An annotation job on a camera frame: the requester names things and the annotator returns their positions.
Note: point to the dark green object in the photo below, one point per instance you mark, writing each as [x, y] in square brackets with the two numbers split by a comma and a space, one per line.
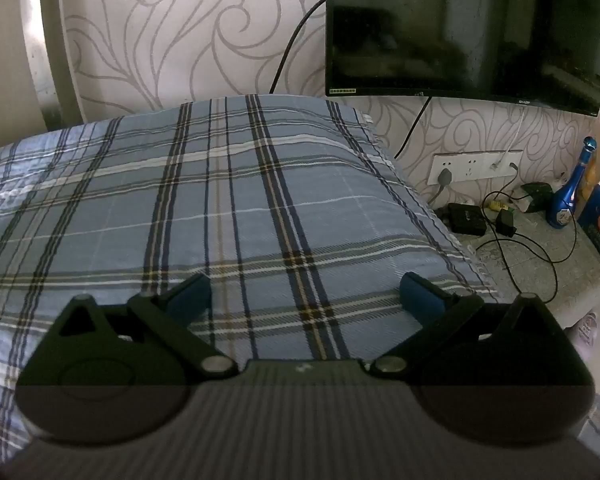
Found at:
[535, 193]

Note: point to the blue bottle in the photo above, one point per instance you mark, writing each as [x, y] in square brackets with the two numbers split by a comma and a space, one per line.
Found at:
[565, 210]

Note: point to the metal door frame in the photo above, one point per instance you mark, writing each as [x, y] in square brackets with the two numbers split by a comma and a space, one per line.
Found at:
[45, 60]

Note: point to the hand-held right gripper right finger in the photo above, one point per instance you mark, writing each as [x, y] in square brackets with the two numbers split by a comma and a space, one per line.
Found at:
[421, 296]

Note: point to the black power adapter box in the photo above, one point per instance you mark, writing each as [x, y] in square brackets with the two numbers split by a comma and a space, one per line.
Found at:
[465, 220]

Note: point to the blue plaid cloth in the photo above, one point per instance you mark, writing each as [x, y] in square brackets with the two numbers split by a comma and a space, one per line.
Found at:
[230, 200]

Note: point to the white container pink label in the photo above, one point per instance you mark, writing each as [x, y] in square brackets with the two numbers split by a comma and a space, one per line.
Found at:
[587, 332]

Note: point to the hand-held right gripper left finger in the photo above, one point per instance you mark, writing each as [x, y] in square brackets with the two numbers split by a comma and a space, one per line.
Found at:
[186, 301]

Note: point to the black power adapter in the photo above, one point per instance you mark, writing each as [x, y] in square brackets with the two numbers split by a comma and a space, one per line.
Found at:
[506, 222]

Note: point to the white wall socket panel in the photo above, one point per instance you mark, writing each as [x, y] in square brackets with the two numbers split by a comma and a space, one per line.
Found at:
[472, 166]

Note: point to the black television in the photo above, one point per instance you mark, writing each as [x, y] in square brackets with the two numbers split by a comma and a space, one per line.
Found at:
[455, 25]

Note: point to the grey plug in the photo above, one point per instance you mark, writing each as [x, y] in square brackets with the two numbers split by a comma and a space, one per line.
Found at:
[444, 176]

